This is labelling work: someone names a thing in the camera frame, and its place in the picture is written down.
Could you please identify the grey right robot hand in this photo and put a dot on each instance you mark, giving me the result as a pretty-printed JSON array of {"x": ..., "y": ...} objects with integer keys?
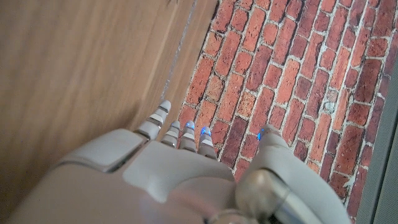
[{"x": 161, "y": 174}]

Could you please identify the printed red brick backdrop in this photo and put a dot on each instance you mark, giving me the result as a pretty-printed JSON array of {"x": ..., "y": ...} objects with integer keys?
[{"x": 280, "y": 62}]

